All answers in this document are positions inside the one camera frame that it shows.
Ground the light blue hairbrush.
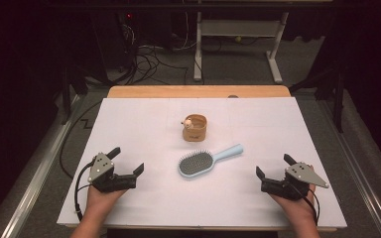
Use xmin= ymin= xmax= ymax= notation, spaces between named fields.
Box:
xmin=178 ymin=143 xmax=245 ymax=179

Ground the left hand-held gripper black cable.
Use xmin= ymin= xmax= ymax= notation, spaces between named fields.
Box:
xmin=73 ymin=161 xmax=96 ymax=222

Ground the black stand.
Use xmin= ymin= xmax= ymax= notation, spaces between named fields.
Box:
xmin=58 ymin=62 xmax=91 ymax=126
xmin=289 ymin=60 xmax=347 ymax=134

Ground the hand-held gripper black cable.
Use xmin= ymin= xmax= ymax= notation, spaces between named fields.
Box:
xmin=301 ymin=186 xmax=320 ymax=227
xmin=73 ymin=161 xmax=96 ymax=222

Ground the person's left hand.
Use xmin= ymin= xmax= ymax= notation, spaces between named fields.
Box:
xmin=84 ymin=184 xmax=127 ymax=217

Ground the wooden cup with small figure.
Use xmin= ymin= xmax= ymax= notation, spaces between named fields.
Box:
xmin=181 ymin=113 xmax=208 ymax=143

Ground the black computer tower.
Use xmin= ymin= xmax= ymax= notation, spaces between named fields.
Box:
xmin=90 ymin=9 xmax=140 ymax=75

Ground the person's right hand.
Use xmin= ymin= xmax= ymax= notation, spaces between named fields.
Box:
xmin=269 ymin=165 xmax=319 ymax=227

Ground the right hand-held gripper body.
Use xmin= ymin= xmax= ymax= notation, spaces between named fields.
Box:
xmin=260 ymin=161 xmax=330 ymax=201

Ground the white metal desk frame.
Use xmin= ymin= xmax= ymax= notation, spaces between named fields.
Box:
xmin=192 ymin=0 xmax=291 ymax=85

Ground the wooden table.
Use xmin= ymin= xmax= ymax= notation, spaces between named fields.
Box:
xmin=63 ymin=84 xmax=339 ymax=233

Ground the right hand-held gripper black cable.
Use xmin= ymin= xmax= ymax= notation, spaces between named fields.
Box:
xmin=301 ymin=186 xmax=320 ymax=227

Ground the long black floor cable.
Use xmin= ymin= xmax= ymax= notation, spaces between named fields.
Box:
xmin=59 ymin=99 xmax=104 ymax=180

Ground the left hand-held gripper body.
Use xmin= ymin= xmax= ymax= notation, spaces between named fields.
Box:
xmin=87 ymin=152 xmax=137 ymax=193

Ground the bundle of floor cables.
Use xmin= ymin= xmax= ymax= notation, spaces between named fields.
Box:
xmin=110 ymin=19 xmax=199 ymax=87

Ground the metal floor rail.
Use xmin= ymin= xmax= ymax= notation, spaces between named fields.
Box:
xmin=0 ymin=93 xmax=84 ymax=238
xmin=316 ymin=97 xmax=381 ymax=238

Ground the white sheet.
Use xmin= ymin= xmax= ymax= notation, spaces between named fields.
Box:
xmin=57 ymin=96 xmax=348 ymax=230

